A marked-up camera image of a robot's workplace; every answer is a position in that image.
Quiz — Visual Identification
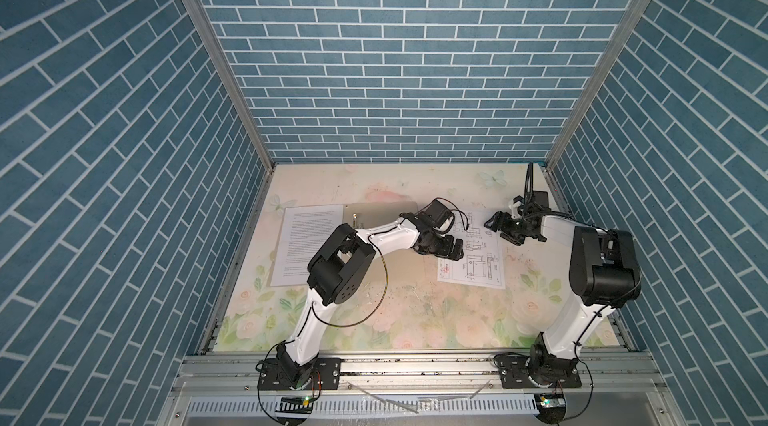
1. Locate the white technical drawing sheet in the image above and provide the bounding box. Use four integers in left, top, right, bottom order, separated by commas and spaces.
437, 209, 506, 290

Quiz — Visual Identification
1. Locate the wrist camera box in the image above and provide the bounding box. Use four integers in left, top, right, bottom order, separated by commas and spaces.
417, 198, 455, 234
510, 190, 551, 218

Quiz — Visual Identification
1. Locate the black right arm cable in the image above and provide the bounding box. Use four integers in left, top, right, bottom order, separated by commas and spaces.
523, 163, 601, 229

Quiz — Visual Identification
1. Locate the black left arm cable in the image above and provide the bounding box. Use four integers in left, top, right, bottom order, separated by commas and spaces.
254, 196, 470, 421

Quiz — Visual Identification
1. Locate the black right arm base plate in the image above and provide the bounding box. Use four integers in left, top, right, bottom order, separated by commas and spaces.
492, 353, 582, 389

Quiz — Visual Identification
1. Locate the white printed text sheet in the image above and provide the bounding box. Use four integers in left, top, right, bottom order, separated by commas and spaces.
270, 205, 344, 287

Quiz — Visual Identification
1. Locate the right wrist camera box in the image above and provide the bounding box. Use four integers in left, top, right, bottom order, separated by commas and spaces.
510, 190, 551, 218

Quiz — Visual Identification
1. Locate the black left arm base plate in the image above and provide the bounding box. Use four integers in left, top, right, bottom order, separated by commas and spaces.
256, 357, 342, 391

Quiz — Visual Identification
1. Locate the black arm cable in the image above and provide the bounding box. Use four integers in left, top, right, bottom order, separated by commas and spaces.
254, 196, 470, 421
523, 163, 601, 229

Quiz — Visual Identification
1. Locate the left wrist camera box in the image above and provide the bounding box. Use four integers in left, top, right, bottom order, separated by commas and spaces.
417, 198, 455, 234

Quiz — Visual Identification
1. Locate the aluminium right corner post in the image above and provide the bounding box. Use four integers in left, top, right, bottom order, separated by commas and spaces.
544, 0, 685, 170

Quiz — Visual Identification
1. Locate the aluminium corner post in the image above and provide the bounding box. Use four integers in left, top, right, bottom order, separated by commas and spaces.
544, 0, 685, 170
154, 0, 276, 170

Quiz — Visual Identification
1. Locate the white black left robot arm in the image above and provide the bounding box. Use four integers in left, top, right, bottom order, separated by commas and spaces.
275, 210, 463, 388

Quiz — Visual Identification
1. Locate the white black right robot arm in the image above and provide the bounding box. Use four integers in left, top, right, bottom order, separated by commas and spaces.
485, 211, 642, 387

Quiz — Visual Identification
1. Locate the aluminium left corner post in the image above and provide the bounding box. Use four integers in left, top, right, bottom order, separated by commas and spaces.
154, 0, 276, 170

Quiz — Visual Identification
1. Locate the aluminium front rail frame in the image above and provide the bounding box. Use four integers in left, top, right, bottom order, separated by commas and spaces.
159, 348, 683, 425

